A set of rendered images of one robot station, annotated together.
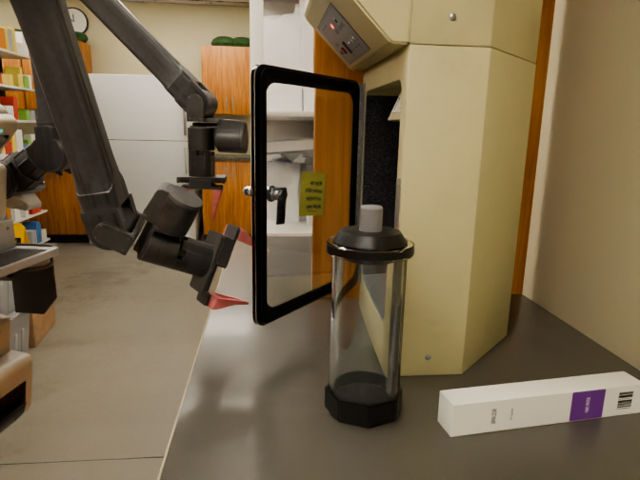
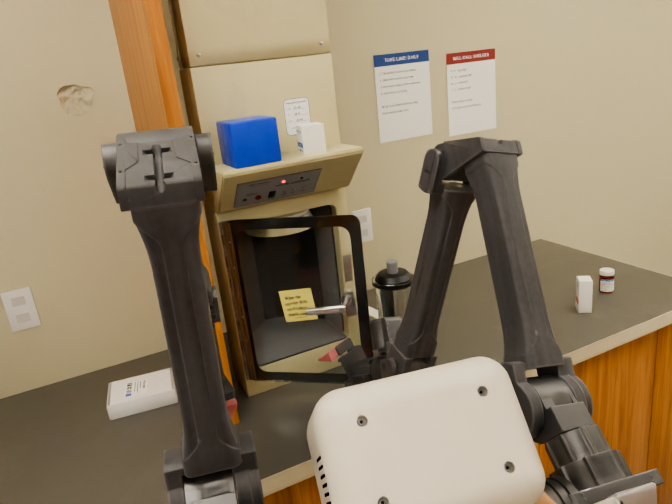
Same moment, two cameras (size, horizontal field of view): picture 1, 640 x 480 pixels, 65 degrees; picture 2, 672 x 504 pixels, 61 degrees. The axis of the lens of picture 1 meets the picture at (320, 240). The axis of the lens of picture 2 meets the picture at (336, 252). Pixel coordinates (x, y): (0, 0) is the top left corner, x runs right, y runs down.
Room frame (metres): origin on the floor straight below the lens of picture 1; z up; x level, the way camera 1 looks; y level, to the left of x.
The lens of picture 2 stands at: (1.15, 1.16, 1.69)
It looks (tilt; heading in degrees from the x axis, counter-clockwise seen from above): 18 degrees down; 252
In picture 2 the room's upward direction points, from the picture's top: 6 degrees counter-clockwise
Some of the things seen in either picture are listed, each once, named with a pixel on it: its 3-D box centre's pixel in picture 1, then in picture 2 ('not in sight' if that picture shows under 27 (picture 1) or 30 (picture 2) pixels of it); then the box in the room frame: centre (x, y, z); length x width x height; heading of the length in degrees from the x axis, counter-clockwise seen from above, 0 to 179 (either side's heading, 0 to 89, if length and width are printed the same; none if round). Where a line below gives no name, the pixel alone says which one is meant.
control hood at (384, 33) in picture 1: (348, 25); (289, 179); (0.84, -0.04, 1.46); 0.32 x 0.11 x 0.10; 6
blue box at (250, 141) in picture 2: not in sight; (248, 141); (0.92, -0.03, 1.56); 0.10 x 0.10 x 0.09; 6
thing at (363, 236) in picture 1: (370, 232); (392, 273); (0.61, -0.06, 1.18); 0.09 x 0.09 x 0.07
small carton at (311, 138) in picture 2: not in sight; (310, 138); (0.78, -0.04, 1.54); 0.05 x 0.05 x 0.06; 86
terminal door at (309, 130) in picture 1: (310, 193); (300, 303); (0.87, 0.02, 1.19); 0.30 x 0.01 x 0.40; 147
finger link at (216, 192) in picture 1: (207, 199); not in sight; (1.11, 0.25, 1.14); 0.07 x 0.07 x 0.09; 6
